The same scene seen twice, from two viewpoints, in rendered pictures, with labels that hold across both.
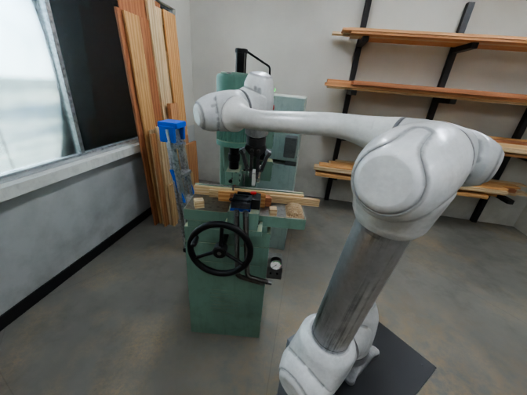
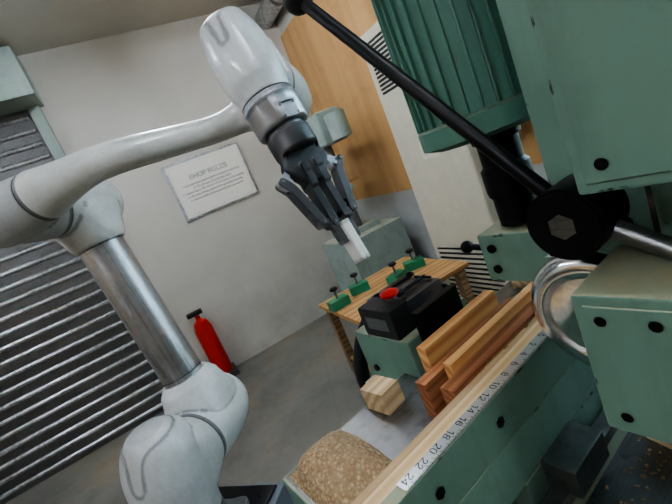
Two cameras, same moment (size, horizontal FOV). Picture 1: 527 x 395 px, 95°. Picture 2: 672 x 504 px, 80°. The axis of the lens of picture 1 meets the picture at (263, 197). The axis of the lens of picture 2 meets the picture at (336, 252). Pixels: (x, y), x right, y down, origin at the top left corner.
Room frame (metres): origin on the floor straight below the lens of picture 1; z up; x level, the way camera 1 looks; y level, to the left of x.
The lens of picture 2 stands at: (1.50, -0.30, 1.23)
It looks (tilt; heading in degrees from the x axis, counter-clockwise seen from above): 12 degrees down; 149
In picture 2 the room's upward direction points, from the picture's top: 23 degrees counter-clockwise
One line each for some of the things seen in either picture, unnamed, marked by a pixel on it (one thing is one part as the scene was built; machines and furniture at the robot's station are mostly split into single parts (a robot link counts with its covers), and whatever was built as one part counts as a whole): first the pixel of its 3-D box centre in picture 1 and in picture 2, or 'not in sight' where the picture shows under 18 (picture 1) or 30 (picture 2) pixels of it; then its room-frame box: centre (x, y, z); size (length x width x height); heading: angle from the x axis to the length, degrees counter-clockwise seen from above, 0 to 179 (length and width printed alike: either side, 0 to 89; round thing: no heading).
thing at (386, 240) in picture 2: not in sight; (357, 220); (-0.89, 1.41, 0.79); 0.62 x 0.48 x 1.58; 172
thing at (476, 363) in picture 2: not in sight; (505, 351); (1.17, 0.08, 0.92); 0.23 x 0.02 x 0.04; 90
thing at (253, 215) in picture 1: (244, 214); (416, 337); (1.00, 0.08, 0.91); 0.15 x 0.14 x 0.09; 90
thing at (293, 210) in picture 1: (294, 208); (340, 462); (1.10, -0.16, 0.92); 0.14 x 0.09 x 0.04; 0
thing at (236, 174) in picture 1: (234, 175); (545, 251); (1.21, 0.16, 1.03); 0.14 x 0.07 x 0.09; 0
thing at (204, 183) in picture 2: not in sight; (212, 180); (-1.76, 0.84, 1.48); 0.64 x 0.02 x 0.46; 81
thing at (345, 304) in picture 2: not in sight; (401, 318); (-0.18, 0.93, 0.32); 0.66 x 0.57 x 0.64; 80
